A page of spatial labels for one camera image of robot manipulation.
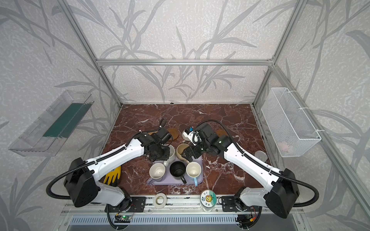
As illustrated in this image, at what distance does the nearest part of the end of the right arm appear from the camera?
1.76ft

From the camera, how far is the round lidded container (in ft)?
2.23

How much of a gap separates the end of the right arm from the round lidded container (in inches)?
7.6
